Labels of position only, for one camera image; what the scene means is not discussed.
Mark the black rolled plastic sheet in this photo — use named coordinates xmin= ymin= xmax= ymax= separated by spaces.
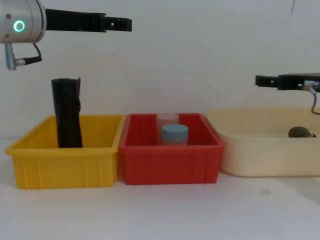
xmin=50 ymin=77 xmax=84 ymax=149

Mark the pale pink cylindrical container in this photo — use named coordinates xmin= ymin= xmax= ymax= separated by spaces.
xmin=156 ymin=113 xmax=180 ymax=145

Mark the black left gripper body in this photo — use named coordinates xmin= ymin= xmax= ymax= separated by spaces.
xmin=44 ymin=8 xmax=106 ymax=34

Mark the cream plastic tub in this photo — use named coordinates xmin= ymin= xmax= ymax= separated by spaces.
xmin=205 ymin=106 xmax=320 ymax=178

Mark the dark olive round object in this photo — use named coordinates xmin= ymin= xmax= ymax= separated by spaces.
xmin=287 ymin=126 xmax=317 ymax=139

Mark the dark cable with silver plug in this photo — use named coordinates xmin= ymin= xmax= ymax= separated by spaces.
xmin=3 ymin=42 xmax=43 ymax=71

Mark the thin dark right wrist cable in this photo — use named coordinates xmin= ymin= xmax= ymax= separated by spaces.
xmin=303 ymin=80 xmax=320 ymax=114

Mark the yellow plastic bin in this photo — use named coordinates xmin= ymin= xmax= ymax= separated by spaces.
xmin=4 ymin=114 xmax=126 ymax=190

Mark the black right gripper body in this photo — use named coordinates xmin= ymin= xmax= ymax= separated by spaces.
xmin=277 ymin=72 xmax=320 ymax=91

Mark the blue lidded cylindrical container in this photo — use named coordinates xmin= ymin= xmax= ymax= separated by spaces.
xmin=161 ymin=124 xmax=189 ymax=146

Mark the red plastic bin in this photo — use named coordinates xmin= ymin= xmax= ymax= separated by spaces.
xmin=118 ymin=113 xmax=226 ymax=186

